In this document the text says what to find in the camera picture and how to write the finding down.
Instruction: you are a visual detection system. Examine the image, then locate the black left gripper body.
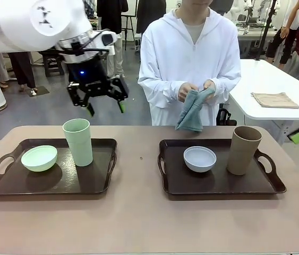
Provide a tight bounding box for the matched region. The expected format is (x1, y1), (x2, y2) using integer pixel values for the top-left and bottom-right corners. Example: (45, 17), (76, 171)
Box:
(67, 58), (112, 96)

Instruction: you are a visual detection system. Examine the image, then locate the beige cloth mat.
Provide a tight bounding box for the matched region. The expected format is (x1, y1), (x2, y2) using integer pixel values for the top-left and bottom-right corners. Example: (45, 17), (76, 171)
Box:
(250, 91), (299, 109)

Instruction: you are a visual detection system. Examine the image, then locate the light green tall cup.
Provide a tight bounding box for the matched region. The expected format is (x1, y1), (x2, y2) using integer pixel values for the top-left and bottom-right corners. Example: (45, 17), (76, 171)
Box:
(62, 118), (94, 167)

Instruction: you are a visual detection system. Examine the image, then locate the brown tall cup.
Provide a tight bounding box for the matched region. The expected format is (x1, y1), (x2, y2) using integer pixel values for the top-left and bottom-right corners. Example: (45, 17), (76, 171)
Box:
(227, 126), (263, 176)

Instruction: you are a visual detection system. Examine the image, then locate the teal cloth mat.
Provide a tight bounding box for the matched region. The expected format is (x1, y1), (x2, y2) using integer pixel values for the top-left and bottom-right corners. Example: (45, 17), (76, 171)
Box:
(175, 88), (216, 133)

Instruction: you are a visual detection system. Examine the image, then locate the light green bowl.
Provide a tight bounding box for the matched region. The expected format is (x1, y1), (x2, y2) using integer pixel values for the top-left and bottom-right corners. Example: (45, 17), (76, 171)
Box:
(21, 144), (58, 173)

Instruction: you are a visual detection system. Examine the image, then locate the pale blue bowl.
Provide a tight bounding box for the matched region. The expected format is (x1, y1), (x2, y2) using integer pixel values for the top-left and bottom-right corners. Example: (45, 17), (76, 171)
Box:
(183, 146), (217, 173)

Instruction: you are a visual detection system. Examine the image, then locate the person's left forearm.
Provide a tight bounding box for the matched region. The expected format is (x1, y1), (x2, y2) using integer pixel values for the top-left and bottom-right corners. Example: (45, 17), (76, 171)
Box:
(212, 75), (242, 107)

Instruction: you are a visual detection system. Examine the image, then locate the person's right forearm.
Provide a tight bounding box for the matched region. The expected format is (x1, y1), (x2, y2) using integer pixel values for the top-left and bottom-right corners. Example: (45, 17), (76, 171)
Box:
(138, 75), (186, 108)

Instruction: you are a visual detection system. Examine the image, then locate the dark floor mat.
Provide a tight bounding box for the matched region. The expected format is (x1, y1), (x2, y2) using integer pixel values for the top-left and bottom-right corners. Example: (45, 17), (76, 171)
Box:
(29, 86), (50, 97)

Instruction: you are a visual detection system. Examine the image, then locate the dark brown serving tray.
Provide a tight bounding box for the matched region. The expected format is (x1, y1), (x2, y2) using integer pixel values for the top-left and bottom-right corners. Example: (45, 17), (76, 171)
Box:
(157, 138), (287, 196)
(0, 138), (118, 196)

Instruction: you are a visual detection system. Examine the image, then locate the person's right hand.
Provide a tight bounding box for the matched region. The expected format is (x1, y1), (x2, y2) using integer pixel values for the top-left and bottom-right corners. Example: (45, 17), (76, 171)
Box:
(177, 81), (197, 103)

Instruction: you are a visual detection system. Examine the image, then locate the person's left hand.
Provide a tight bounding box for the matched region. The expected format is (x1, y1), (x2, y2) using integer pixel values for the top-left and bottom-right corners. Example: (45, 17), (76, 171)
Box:
(201, 79), (216, 103)

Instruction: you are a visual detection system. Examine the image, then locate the dark wooden stool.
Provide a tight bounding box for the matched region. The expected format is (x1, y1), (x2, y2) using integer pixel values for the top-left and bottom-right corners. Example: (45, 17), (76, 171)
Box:
(42, 49), (65, 78)

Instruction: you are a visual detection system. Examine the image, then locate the white side table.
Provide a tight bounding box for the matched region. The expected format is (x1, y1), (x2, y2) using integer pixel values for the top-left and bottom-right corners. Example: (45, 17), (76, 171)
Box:
(228, 58), (299, 146)

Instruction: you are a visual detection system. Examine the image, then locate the person in plaid shirt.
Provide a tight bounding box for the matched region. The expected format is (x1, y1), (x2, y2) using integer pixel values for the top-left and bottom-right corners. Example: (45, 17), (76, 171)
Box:
(7, 52), (38, 96)

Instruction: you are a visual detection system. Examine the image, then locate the person in white hoodie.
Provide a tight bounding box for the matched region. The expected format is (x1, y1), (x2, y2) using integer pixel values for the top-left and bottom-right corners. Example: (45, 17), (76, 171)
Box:
(138, 0), (242, 127)

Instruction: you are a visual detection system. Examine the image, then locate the black step stool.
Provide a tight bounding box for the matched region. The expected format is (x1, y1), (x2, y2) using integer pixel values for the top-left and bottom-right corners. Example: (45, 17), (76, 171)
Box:
(216, 108), (238, 126)

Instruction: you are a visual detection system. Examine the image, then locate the black stand pole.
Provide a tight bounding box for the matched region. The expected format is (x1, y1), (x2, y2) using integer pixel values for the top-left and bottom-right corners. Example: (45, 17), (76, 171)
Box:
(255, 0), (278, 62)

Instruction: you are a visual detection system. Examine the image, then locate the grey background workbench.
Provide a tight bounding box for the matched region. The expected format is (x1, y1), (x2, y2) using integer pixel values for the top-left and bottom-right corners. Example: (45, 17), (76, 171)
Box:
(235, 23), (269, 60)

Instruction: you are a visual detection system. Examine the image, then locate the person in dark coat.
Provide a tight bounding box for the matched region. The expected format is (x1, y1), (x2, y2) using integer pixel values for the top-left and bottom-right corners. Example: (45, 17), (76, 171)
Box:
(135, 0), (167, 35)

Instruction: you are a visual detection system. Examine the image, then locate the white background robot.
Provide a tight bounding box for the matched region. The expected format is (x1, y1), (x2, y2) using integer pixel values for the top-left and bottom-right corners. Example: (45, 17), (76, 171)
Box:
(230, 0), (246, 27)

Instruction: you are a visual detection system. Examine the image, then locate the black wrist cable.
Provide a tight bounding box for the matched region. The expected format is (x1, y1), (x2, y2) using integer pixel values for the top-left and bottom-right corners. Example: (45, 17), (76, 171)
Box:
(58, 30), (110, 58)

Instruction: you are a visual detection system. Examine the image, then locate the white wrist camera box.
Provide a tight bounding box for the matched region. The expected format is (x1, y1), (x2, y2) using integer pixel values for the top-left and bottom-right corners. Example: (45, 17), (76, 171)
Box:
(90, 30), (118, 50)

